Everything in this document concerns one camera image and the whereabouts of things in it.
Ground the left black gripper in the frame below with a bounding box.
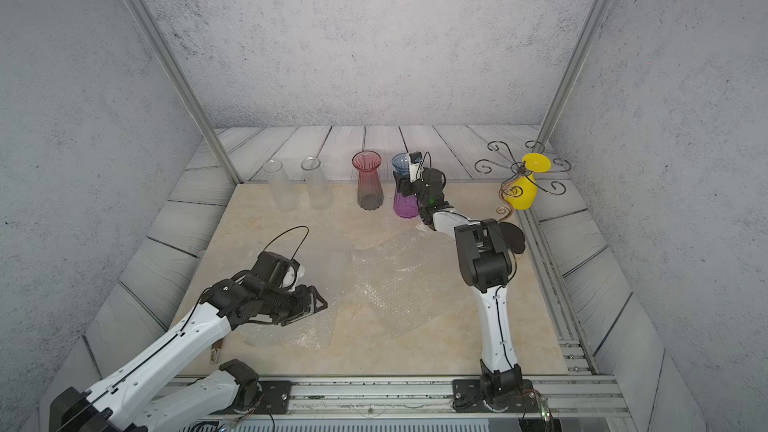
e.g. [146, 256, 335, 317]
[261, 283, 332, 326]

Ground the purple bubble vase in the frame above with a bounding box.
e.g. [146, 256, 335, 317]
[392, 152, 422, 219]

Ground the pink bubble vase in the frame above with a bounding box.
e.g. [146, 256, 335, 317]
[352, 150, 384, 211]

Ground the clear bubble vase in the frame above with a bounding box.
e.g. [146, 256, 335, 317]
[301, 157, 332, 209]

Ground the clear glass vase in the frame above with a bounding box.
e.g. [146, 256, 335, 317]
[263, 159, 299, 212]

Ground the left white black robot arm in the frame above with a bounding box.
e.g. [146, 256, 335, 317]
[49, 276, 328, 431]

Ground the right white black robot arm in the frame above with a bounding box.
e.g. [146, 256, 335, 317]
[393, 168, 525, 411]

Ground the yellow plastic wine glass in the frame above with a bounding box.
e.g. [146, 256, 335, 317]
[501, 152, 552, 210]

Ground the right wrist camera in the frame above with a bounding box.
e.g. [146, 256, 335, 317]
[408, 152, 423, 182]

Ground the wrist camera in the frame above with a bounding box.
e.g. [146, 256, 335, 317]
[251, 251, 304, 290]
[408, 152, 423, 182]

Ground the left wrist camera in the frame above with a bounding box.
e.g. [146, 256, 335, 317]
[251, 251, 304, 290]

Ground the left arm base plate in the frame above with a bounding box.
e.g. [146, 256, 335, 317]
[225, 380, 292, 415]

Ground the metal scraper wooden handle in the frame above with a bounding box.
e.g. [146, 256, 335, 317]
[210, 339, 223, 364]

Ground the black wire glass stand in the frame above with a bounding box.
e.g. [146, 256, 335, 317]
[474, 140, 571, 255]

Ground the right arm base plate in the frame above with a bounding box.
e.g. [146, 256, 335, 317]
[452, 378, 539, 414]

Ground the right aluminium corner post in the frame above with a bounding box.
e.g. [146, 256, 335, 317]
[533, 0, 611, 152]

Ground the aluminium corner post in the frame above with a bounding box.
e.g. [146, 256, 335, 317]
[533, 0, 611, 152]
[123, 0, 244, 185]

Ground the aluminium rail frame front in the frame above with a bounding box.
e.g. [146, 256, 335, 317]
[187, 375, 636, 431]

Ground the left aluminium corner post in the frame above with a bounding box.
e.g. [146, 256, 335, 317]
[123, 0, 244, 185]

